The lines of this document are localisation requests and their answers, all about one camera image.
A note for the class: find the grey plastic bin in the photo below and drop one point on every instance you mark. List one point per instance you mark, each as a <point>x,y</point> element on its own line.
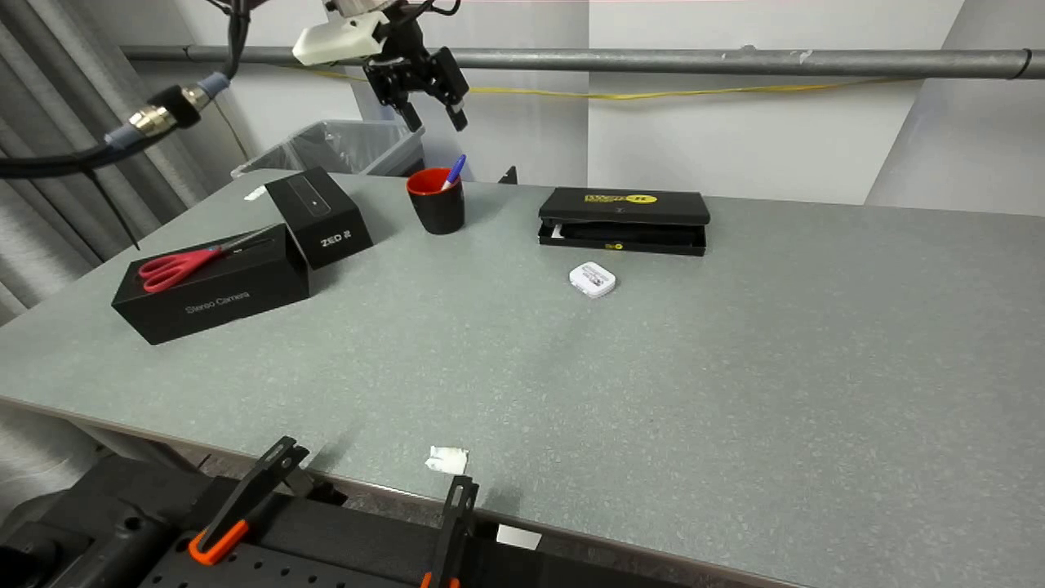
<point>337,148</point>

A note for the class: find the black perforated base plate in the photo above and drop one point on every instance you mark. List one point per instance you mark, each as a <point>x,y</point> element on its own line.
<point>329,550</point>

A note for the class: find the white tape piece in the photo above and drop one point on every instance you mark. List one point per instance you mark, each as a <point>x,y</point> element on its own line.
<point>446,459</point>

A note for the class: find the flat black box yellow label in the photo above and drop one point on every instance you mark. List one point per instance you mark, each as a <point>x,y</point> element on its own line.
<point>622,217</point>

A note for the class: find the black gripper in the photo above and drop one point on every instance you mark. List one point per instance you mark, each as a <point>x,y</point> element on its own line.
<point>405,45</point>

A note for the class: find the small white box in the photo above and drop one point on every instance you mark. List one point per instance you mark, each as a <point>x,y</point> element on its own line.
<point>592,279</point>

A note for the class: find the white label sticker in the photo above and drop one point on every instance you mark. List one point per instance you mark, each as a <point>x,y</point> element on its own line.
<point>518,535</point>

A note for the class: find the red and black mug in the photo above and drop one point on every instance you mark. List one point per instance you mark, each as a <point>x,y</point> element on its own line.
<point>440,205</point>

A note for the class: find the small black box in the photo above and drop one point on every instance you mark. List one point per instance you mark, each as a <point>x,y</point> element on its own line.
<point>318,213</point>

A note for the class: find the grey curtain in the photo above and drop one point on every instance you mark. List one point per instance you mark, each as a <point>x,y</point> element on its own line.
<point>66,205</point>

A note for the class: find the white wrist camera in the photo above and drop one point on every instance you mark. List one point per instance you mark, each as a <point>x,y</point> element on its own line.
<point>330,40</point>

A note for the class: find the orange black clamp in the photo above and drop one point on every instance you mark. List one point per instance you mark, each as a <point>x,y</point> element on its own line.
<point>241,505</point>
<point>450,533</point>

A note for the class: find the long black box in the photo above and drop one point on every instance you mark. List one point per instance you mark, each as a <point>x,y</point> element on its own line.
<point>223,288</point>

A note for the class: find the red scissors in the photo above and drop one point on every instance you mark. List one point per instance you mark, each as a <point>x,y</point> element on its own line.
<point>173,268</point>

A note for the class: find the grey metal pipe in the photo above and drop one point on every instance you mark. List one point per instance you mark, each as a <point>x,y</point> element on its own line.
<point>705,60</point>

